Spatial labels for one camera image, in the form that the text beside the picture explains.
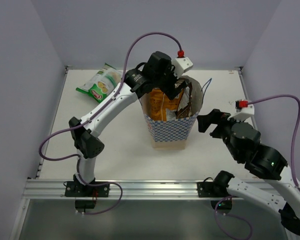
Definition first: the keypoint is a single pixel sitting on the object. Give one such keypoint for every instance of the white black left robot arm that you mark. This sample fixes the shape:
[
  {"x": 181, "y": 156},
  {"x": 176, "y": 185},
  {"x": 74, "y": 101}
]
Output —
[{"x": 159, "y": 72}]

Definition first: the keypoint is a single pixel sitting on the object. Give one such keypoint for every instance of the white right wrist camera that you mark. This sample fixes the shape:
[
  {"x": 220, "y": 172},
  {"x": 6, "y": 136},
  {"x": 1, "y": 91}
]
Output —
[{"x": 244, "y": 110}]

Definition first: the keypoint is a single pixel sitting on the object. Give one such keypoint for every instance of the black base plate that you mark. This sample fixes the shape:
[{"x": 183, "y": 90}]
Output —
[
  {"x": 74, "y": 189},
  {"x": 210, "y": 191}
]

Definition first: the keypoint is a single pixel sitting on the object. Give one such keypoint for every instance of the blue checkered paper bag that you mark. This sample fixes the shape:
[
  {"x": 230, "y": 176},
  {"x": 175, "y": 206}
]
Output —
[{"x": 173, "y": 133}]

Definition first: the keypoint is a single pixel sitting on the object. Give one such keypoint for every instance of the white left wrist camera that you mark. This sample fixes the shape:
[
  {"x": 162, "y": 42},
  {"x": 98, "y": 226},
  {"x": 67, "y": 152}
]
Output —
[{"x": 181, "y": 66}]

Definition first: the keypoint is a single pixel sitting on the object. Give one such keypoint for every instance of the green Chuba chips bag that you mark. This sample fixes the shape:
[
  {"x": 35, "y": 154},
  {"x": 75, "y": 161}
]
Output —
[{"x": 102, "y": 83}]

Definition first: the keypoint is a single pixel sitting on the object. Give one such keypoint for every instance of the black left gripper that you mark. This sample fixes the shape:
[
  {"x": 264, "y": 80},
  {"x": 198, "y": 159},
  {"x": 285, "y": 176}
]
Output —
[{"x": 172, "y": 83}]

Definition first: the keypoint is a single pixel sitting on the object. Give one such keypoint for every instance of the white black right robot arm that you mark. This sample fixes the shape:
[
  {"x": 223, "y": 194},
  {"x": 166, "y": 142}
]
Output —
[{"x": 266, "y": 163}]

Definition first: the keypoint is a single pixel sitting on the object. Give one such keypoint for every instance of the dark brown snack bag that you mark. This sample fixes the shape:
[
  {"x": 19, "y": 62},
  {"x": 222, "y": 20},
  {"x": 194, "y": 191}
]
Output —
[{"x": 184, "y": 105}]

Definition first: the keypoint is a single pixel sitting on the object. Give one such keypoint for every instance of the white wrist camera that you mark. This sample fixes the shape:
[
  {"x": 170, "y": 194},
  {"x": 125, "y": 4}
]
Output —
[
  {"x": 181, "y": 66},
  {"x": 244, "y": 110}
]

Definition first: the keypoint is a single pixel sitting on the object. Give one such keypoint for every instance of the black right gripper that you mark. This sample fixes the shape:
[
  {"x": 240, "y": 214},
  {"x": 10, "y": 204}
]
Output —
[{"x": 215, "y": 116}]

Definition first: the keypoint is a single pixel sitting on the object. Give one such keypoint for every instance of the aluminium mounting rail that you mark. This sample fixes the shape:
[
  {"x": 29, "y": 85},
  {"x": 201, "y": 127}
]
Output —
[{"x": 51, "y": 189}]

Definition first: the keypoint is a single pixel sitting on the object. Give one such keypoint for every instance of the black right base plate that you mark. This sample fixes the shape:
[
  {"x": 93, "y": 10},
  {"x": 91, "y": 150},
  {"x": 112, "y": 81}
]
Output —
[{"x": 210, "y": 191}]

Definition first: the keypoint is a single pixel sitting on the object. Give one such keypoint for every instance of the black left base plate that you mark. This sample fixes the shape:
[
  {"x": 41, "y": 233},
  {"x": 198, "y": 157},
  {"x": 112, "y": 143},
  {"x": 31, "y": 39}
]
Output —
[{"x": 74, "y": 189}]

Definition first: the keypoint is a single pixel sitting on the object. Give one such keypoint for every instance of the yellow snack bag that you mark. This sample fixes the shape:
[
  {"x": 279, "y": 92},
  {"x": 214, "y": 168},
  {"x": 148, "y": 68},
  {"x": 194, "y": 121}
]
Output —
[{"x": 159, "y": 104}]

